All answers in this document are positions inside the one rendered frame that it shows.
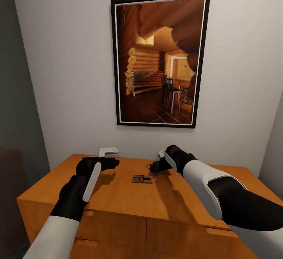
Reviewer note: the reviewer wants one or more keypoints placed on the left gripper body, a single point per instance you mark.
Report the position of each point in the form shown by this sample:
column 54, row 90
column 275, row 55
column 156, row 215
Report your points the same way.
column 109, row 163

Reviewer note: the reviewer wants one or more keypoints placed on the mousetrap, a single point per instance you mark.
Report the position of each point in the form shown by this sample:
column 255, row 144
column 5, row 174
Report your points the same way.
column 153, row 172
column 142, row 179

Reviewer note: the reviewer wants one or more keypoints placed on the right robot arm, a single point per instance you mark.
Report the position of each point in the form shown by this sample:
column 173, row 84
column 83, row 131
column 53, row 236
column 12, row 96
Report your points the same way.
column 257, row 221

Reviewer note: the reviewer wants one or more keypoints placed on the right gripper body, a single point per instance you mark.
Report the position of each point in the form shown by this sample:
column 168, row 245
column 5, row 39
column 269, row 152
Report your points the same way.
column 159, row 166

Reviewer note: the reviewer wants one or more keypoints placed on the door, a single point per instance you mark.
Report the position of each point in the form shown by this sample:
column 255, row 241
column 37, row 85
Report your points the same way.
column 23, row 156

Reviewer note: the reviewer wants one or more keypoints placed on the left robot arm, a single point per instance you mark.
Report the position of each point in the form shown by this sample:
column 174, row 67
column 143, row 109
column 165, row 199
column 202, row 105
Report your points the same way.
column 56, row 238

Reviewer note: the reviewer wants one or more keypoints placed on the picture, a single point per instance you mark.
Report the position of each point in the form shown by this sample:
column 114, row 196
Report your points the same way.
column 158, row 48

